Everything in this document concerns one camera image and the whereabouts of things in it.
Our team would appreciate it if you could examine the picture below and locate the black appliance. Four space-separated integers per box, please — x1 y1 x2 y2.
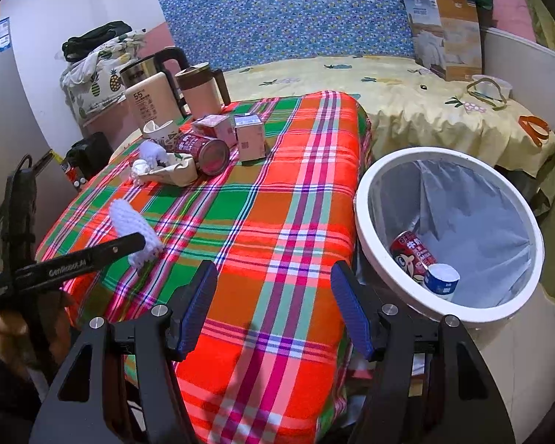
62 132 114 190

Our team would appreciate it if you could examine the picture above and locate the pink jug with brown lid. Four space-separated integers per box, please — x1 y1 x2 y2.
175 62 232 118

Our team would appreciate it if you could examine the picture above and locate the pink white carton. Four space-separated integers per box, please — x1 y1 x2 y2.
233 115 266 162
192 115 238 149

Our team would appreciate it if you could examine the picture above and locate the red green plaid tablecloth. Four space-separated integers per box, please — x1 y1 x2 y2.
34 90 373 444

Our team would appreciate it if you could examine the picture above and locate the red drink can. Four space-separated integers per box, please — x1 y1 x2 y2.
173 132 231 176
389 230 434 271

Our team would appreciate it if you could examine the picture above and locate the white refrigerator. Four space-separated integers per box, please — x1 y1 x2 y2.
0 16 77 260

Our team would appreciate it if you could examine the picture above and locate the printed paper cup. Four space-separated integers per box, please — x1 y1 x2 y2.
142 119 181 151

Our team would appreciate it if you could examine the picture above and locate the olive strap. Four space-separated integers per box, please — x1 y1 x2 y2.
465 78 510 112

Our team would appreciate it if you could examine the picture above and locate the white bowl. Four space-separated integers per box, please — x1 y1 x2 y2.
471 74 512 100

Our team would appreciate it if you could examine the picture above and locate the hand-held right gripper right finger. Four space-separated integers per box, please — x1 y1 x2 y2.
330 261 532 444

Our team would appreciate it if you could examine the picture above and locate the yellow printed bed sheet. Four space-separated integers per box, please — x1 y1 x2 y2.
222 53 555 195

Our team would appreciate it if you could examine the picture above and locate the printed cardboard box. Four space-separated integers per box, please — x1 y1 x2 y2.
401 0 485 83

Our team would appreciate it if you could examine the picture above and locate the green curtain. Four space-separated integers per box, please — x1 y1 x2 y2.
513 0 555 306

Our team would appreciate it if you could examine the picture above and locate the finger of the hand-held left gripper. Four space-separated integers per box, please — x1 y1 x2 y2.
88 232 148 271

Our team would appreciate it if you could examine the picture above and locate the white knitted cloth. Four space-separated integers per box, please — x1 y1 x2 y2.
108 199 164 268

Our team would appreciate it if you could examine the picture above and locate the blue floral headboard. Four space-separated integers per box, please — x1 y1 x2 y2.
158 0 441 72

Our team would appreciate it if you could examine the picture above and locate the person's left hand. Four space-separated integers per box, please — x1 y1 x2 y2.
0 289 77 375

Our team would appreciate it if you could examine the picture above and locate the pink cabinet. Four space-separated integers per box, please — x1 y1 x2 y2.
82 96 144 142

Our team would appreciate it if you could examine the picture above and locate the beige paper bag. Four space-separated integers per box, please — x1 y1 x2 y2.
132 150 199 188

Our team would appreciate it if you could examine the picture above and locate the white board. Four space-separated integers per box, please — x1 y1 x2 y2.
483 27 555 130

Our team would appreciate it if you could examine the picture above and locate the black bag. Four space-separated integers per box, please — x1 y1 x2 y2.
61 21 134 62

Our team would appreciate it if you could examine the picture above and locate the white blue paper cup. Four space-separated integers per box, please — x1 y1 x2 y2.
423 263 462 302

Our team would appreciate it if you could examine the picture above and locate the pineapple print cloth bundle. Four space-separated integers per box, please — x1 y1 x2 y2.
59 30 148 123

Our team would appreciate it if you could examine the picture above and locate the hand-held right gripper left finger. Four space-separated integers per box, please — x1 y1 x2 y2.
28 259 219 444

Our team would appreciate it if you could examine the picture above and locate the dark green bag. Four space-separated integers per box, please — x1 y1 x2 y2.
393 0 495 28

